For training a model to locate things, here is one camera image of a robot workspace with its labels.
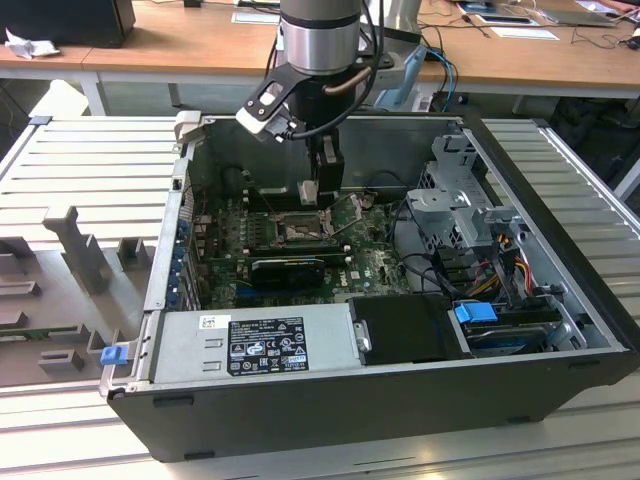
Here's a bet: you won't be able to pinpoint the silver square CPU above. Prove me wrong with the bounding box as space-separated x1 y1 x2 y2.
297 179 321 208

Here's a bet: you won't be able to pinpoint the metal socket cover frame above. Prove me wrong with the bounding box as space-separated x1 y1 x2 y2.
324 191 367 237

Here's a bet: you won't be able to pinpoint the thin wire locking lever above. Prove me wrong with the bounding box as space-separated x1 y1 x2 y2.
260 193 281 224

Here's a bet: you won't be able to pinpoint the metal CPU socket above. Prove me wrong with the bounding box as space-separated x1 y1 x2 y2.
268 209 337 247

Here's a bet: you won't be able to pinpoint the black plastic cover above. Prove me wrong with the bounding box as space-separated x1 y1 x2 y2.
346 293 475 369

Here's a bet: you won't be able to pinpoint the green RAM stick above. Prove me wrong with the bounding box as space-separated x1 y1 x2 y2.
252 244 354 267
0 325 56 339

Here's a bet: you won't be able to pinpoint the green motherboard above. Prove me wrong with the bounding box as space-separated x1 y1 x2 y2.
197 192 419 310

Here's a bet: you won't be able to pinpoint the graphics card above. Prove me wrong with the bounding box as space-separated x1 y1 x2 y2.
248 257 326 290

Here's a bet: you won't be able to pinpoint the silver disk bay cage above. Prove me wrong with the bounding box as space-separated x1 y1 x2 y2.
403 132 534 254

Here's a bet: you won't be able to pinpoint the pale blue teach pendant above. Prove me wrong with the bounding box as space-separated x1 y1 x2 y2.
373 45 427 112

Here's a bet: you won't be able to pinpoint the white paper sheet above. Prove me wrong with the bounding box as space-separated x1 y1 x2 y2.
231 7 281 25
490 24 560 41

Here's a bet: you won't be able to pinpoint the long wooden desk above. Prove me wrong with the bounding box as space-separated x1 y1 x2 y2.
79 0 640 121

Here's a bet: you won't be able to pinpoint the blue disk carrier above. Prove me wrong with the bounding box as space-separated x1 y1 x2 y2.
452 301 497 327

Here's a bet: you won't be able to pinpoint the grey power supply unit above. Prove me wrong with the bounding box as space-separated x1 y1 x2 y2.
148 302 362 387

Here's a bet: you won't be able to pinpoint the flat dark tablet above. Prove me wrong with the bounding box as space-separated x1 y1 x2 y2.
473 13 535 27

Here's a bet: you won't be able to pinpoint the hard disk drive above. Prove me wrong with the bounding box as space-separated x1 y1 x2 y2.
462 319 549 357

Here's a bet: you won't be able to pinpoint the black open PC case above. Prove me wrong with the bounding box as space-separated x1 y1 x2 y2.
98 110 640 464

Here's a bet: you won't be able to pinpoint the grey parts rack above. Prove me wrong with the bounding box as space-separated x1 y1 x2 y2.
0 203 157 387

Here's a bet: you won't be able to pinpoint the grey laptop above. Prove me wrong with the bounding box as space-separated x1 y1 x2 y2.
547 0 619 27

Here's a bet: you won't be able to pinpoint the black box on desk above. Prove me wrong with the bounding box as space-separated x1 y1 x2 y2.
0 0 137 50

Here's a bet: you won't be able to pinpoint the short wooden desk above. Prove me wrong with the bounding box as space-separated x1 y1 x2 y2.
0 29 139 119

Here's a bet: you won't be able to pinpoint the crumpled white paper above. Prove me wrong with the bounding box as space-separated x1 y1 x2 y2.
3 27 62 60

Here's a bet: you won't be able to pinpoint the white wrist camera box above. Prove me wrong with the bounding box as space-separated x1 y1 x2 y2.
233 78 292 145

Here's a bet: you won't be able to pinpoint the yellow red power wires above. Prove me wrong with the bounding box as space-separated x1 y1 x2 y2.
499 234 534 296

